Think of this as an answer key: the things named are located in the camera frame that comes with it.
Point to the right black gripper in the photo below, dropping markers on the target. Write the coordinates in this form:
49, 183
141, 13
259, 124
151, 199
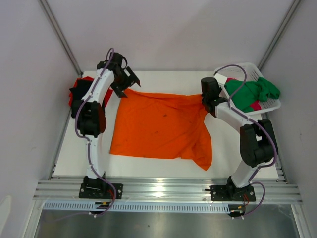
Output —
206, 106

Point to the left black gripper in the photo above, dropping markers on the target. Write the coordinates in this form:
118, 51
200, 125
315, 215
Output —
130, 81

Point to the orange t shirt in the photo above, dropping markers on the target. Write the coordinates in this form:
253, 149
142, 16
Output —
162, 126

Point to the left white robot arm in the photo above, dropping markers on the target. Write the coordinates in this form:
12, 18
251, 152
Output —
90, 120

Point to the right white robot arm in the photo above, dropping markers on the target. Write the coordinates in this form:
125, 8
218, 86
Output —
258, 147

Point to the red folded t shirt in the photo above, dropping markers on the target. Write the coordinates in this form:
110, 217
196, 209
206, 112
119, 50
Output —
81, 87

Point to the white plastic basket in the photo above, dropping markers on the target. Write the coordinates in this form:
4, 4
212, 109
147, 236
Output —
247, 72

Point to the black folded t shirt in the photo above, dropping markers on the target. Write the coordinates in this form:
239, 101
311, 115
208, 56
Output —
89, 108

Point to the pink t shirt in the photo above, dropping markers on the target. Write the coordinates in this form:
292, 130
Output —
247, 98

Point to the green t shirt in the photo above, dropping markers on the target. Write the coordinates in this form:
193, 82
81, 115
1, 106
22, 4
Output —
268, 90

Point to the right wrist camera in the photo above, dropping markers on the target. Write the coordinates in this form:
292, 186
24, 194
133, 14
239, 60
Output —
221, 79

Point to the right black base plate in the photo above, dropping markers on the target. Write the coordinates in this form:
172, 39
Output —
231, 193

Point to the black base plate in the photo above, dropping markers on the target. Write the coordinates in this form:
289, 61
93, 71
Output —
95, 188
231, 193

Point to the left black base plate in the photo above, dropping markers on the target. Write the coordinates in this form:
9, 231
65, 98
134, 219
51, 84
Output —
95, 188

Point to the white slotted cable duct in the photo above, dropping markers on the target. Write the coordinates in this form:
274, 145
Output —
137, 207

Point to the aluminium mounting rail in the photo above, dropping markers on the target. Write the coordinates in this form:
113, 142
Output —
166, 190

